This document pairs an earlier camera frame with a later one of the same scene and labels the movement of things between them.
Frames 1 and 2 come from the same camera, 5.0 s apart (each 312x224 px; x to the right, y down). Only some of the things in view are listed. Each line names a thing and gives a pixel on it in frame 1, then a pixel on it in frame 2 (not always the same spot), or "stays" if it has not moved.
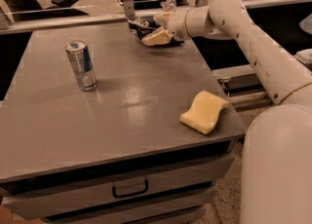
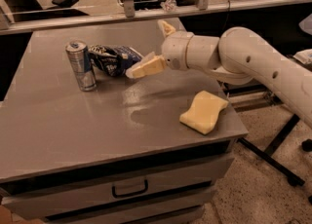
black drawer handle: (146, 185) stays
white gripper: (176, 23) → (175, 50)
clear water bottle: (170, 4) stays
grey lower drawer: (150, 208) stays
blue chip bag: (141, 26) → (113, 59)
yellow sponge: (204, 113) stays
